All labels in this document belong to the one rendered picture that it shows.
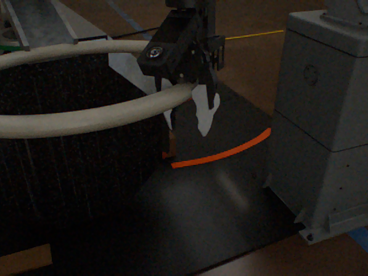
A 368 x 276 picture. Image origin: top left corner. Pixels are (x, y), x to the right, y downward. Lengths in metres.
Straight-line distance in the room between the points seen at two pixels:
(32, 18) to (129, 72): 0.41
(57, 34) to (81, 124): 0.57
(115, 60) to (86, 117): 0.85
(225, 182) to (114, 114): 1.43
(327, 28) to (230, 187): 0.88
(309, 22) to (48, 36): 0.93
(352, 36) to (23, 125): 1.07
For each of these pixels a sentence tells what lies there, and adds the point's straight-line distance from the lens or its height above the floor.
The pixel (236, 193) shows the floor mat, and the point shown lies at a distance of 1.80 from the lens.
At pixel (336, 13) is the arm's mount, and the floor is 0.88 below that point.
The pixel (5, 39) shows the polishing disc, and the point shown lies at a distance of 1.29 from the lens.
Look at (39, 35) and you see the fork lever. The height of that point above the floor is 0.92.
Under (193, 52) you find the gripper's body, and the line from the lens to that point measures 0.53.
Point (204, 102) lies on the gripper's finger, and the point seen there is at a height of 0.93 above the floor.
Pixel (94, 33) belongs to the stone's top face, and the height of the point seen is 0.82.
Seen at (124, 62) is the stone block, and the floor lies 0.72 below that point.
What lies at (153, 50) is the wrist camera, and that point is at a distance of 0.47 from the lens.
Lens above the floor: 1.17
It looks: 31 degrees down
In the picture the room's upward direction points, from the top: straight up
